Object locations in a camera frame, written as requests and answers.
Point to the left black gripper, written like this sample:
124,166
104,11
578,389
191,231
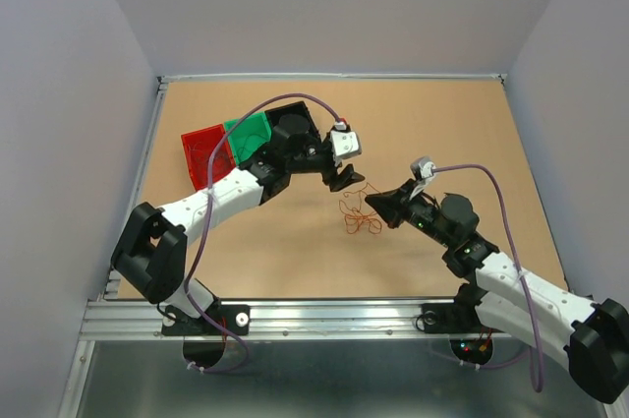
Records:
345,179

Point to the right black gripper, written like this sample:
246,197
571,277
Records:
393,205

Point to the orange black wire ball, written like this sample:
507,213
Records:
357,215

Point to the black plastic bin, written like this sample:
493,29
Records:
288,112

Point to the green plastic bin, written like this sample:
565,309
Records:
248,136

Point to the red plastic bin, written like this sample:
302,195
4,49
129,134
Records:
198,147

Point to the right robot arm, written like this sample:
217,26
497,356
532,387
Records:
587,338

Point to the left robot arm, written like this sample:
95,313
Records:
151,251

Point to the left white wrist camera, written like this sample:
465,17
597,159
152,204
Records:
344,141

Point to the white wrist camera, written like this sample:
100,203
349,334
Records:
423,171
344,141

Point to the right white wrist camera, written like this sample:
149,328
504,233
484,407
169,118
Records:
423,171

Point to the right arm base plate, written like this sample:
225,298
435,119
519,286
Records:
452,318

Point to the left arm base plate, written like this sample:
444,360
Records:
235,318

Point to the aluminium frame rail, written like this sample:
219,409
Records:
332,331

